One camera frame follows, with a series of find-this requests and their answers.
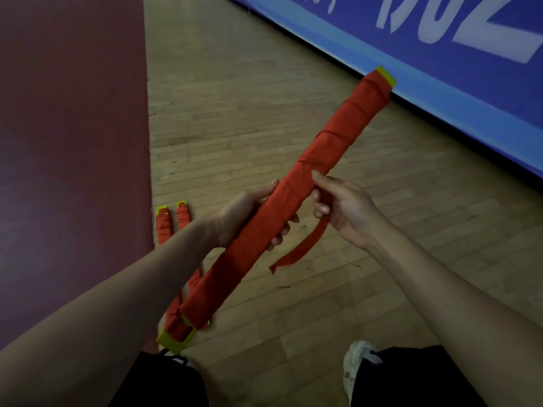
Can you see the person's right hand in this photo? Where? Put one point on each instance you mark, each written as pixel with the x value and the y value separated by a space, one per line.
pixel 352 216

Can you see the person's left hand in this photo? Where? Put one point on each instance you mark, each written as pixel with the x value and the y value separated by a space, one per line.
pixel 235 216

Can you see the person's right thumb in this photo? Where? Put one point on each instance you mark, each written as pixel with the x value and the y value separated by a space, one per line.
pixel 331 181

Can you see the person's left thumb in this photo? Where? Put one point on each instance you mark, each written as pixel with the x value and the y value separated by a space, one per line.
pixel 263 191

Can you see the red flag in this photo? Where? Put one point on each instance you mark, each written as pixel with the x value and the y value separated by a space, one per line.
pixel 183 216
pixel 163 226
pixel 322 148

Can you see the person's left forearm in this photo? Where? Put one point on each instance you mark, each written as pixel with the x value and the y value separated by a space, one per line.
pixel 106 317

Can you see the person's right forearm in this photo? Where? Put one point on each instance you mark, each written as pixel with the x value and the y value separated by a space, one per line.
pixel 458 317

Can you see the blue banner with white letters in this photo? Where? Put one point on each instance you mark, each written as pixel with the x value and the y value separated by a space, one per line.
pixel 445 59

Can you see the white shoe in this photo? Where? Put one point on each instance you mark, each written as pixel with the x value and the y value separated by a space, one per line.
pixel 358 360
pixel 176 356

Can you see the dark red floor mat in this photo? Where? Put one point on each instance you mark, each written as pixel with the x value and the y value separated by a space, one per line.
pixel 72 156

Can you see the black shorts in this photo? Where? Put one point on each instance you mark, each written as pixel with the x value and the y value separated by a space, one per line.
pixel 411 379

